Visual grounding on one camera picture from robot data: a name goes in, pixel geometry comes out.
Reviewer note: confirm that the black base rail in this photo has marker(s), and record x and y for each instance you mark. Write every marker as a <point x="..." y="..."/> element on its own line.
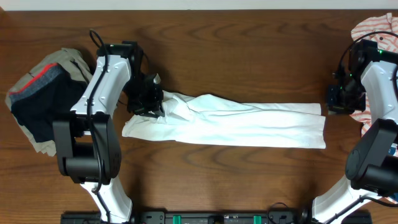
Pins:
<point x="280" y="217"/>

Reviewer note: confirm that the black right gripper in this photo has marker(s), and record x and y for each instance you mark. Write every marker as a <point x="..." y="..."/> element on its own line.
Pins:
<point x="334" y="106"/>

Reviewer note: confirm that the folded black garment red waistband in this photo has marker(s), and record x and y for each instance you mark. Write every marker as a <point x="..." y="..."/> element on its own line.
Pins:
<point x="48" y="95"/>

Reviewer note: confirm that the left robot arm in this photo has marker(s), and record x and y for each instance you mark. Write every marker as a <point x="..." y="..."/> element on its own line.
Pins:
<point x="88" y="148"/>

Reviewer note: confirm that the white t-shirt green logo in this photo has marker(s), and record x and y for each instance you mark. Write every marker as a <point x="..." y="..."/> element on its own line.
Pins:
<point x="208" y="119"/>

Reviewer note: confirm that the folded khaki garment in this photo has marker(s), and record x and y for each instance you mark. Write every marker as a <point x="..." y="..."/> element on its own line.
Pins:
<point x="71" y="60"/>

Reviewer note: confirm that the pink white striped shirt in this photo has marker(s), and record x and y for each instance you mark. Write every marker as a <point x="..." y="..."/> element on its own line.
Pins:
<point x="387" y="42"/>

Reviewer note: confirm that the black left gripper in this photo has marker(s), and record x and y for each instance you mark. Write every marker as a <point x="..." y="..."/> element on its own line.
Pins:
<point x="152" y="105"/>

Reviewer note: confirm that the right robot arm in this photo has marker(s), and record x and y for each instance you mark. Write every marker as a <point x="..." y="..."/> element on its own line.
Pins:
<point x="369" y="81"/>

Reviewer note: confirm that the dark blue garment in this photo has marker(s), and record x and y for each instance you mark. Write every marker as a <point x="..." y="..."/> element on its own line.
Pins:
<point x="393" y="150"/>

